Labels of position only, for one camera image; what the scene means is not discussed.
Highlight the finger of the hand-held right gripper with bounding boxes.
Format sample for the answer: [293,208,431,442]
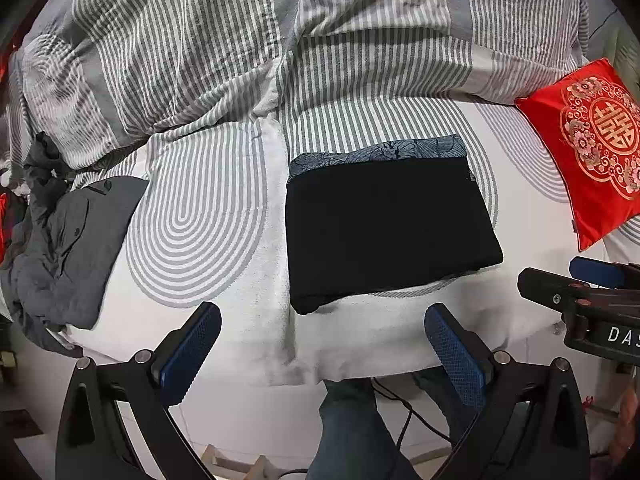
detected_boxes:
[516,267,593,312]
[569,256,640,290]

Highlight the black pants with blue waistband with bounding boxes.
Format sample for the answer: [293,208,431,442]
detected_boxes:
[284,133,504,316]

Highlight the grey striped duvet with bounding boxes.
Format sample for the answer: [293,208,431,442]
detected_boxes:
[10,0,593,171]

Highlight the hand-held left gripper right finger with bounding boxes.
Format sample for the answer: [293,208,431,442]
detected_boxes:
[423,303,592,480]

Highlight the grey jacket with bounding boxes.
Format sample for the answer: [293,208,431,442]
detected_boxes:
[0,175,151,353]

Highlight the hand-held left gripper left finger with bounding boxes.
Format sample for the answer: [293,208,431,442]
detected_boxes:
[55,301,223,480]

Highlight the person's right forearm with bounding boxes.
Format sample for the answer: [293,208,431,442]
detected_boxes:
[612,387,640,463]

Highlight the wooden frame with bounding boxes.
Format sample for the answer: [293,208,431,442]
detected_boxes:
[199,442,273,480]

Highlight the white sheet with grey arcs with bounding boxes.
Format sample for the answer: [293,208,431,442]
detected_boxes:
[65,95,640,388]

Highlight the red embroidered cushion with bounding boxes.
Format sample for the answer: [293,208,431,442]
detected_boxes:
[515,57,640,252]

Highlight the dark grey crumpled garment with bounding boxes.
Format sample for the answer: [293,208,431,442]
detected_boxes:
[21,131,77,198]

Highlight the red cloth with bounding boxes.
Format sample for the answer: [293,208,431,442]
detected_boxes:
[0,194,10,257]

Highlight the black cable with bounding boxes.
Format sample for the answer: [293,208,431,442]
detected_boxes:
[371,379,453,453]

